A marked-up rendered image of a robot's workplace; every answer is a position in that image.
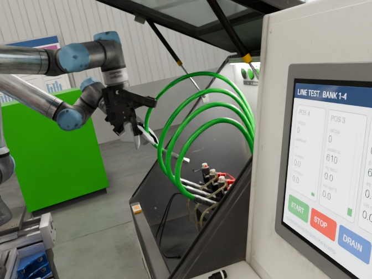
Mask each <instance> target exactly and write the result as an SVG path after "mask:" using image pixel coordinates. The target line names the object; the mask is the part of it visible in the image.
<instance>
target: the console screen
mask: <svg viewBox="0 0 372 279"><path fill-rule="evenodd" d="M275 232H276V233H278V234H279V236H281V237H282V238H283V239H285V240H286V241H287V242H288V243H289V244H290V245H292V246H293V247H294V248H295V249H296V250H297V251H299V252H300V253H301V254H302V255H303V256H305V257H306V258H307V259H308V260H310V262H312V263H313V264H314V265H316V266H317V267H318V268H319V269H320V270H321V271H323V272H324V273H325V274H326V275H327V276H328V277H330V278H331V279H372V61H356V62H336V63H299V64H290V65H289V67H288V77H287V90H286V102H285V115H284V122H283V135H282V147H281V160H280V172H279V179H278V192H277V204H276V217H275Z"/></svg>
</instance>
